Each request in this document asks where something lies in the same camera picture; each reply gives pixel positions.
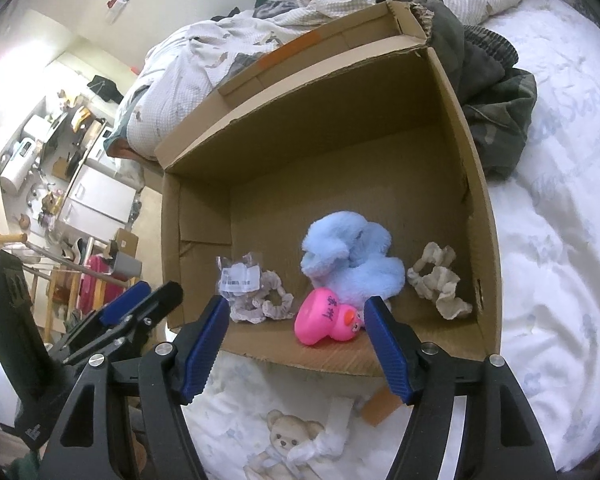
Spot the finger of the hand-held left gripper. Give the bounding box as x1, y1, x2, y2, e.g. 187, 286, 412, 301
62, 281, 185, 366
50, 281, 152, 350

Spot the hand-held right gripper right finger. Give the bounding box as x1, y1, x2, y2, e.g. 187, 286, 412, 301
364, 296, 561, 480

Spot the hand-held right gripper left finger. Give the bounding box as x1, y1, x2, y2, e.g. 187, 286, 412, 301
40, 296, 229, 480

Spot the pink rubber duck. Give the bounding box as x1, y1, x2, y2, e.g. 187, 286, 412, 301
294, 287, 365, 347

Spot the beige lace scrunchie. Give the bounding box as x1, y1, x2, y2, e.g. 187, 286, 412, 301
406, 241, 473, 321

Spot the blue fluffy scrunchie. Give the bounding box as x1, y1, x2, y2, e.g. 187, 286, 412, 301
300, 211, 407, 316

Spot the grey bin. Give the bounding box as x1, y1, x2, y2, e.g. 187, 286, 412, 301
110, 250, 143, 278

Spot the brown paper card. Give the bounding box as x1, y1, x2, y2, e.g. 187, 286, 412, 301
360, 385, 405, 427

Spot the small cardboard box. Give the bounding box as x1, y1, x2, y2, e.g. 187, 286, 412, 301
116, 228, 139, 256

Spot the white kitchen cabinet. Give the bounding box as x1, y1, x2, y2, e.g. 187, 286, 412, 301
54, 165, 140, 251

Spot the black hanging garment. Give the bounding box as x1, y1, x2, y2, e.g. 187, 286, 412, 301
87, 75, 125, 103

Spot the white printed duvet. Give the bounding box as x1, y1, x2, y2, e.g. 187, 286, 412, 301
102, 0, 526, 161

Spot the camouflage jacket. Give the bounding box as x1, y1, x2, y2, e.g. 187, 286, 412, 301
377, 0, 538, 181

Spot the white wall fixture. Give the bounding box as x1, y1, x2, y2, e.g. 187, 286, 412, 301
104, 0, 131, 23

